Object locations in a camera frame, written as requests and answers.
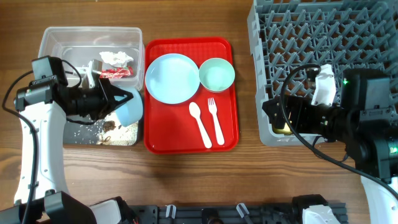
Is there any white napkin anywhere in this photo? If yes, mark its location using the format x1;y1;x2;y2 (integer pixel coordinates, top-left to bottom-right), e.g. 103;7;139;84
99;51;134;67

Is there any small light blue bowl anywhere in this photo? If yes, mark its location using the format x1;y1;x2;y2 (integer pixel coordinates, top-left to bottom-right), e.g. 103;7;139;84
115;86;144;127

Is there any food scraps and rice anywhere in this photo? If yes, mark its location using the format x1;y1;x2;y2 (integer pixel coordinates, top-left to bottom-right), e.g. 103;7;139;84
71;112;139;146

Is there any red serving tray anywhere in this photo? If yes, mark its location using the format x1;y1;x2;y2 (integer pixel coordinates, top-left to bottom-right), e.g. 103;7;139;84
144;37;239;154

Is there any grey dishwasher rack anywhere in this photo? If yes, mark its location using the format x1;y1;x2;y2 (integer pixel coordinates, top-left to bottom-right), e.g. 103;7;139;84
247;0;397;146

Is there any yellow plastic cup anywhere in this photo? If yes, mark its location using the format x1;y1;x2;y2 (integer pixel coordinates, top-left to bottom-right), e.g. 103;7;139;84
272;124;292;135

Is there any black food waste tray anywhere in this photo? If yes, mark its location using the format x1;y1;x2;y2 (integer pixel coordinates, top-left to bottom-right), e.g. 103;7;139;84
62;88;144;147

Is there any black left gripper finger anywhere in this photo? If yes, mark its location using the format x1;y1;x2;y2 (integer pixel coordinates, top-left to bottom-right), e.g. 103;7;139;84
102;78;134;99
105;96;134;117

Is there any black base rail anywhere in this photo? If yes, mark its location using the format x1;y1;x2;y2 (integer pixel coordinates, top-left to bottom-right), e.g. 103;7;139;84
130;194;349;224

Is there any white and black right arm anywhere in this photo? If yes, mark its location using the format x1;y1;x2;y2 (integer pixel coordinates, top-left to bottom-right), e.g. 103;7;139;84
262;65;397;223

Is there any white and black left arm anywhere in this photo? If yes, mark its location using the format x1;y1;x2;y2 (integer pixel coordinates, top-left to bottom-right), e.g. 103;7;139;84
1;55;139;223

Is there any light blue plate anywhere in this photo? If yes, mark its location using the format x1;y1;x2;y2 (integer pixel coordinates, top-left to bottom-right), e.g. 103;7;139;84
145;54;200;105

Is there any red snack wrapper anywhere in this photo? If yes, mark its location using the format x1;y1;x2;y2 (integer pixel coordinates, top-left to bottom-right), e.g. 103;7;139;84
100;66;134;78

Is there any white plastic spoon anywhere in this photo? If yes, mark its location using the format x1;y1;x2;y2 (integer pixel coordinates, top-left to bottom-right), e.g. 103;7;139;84
189;102;212;149

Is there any mint green bowl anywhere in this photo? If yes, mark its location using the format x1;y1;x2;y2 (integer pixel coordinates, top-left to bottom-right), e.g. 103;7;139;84
199;58;236;93

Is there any white plastic fork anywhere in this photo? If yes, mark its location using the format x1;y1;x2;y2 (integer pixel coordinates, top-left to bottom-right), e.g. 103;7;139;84
208;98;225;146

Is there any clear plastic waste bin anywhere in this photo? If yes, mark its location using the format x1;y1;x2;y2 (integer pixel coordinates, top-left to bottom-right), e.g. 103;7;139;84
38;26;145;90

